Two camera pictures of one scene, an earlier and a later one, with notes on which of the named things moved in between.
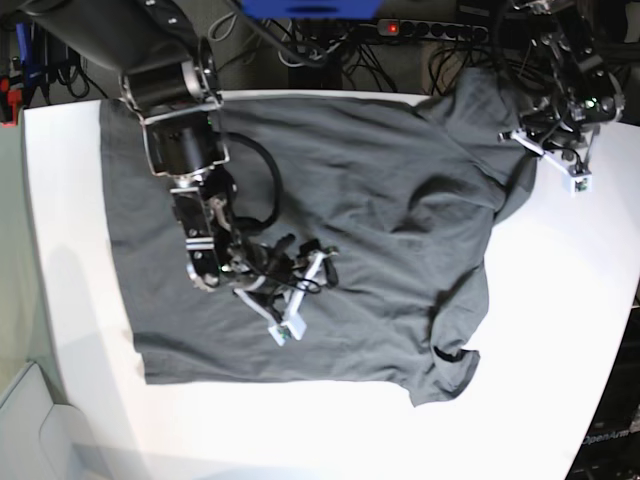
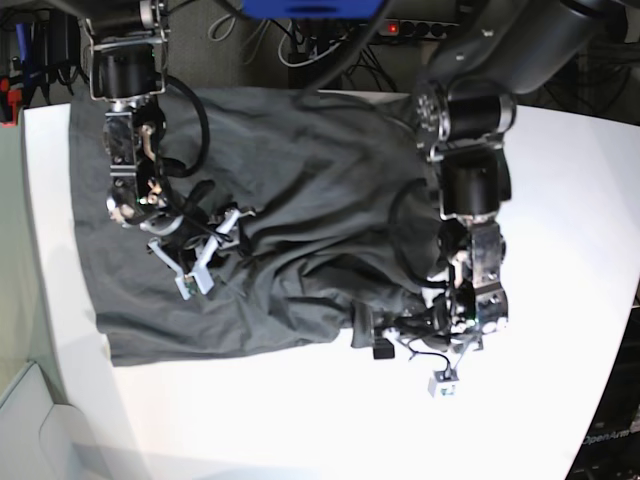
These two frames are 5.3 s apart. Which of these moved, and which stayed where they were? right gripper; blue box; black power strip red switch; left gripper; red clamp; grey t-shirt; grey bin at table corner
Moved: right gripper; grey t-shirt; left gripper
Stayed: blue box; black power strip red switch; red clamp; grey bin at table corner
